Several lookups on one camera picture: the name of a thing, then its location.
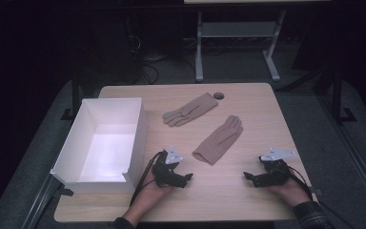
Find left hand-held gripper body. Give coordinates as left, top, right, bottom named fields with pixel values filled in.
left=152, top=145, right=185, bottom=189

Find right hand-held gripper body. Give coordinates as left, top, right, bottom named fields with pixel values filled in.
left=257, top=147, right=297, bottom=187

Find beige fabric glove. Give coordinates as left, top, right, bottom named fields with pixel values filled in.
left=162, top=92, right=219, bottom=128
left=192, top=114, right=244, bottom=166

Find white rectangular box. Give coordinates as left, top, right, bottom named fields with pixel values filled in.
left=50, top=96, right=149, bottom=194

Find person's left hand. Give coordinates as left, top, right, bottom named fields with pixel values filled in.
left=135, top=173, right=176, bottom=208

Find person's right hand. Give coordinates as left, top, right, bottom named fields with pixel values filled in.
left=266, top=177, right=312, bottom=208

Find light wooden table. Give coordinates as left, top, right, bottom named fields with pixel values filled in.
left=53, top=82, right=318, bottom=223

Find black metal stand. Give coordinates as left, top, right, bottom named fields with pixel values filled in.
left=60, top=60, right=84, bottom=122
left=313, top=65, right=358, bottom=126

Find left hand-held gripper black cable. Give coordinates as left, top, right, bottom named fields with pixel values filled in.
left=129, top=150, right=168, bottom=207

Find hand-held gripper black cable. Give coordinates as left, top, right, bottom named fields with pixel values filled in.
left=284, top=164, right=358, bottom=229
left=129, top=150, right=168, bottom=207

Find right hand-held gripper black cable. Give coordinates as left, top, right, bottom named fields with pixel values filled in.
left=284, top=164, right=358, bottom=229

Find aluminium rail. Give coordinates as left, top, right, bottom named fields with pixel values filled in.
left=317, top=94, right=366, bottom=221
left=20, top=173, right=74, bottom=229

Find tangle of floor cables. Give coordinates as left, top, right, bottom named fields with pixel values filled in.
left=123, top=18, right=198, bottom=86

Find white metal table frame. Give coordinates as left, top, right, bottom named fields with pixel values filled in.
left=194, top=9, right=288, bottom=84

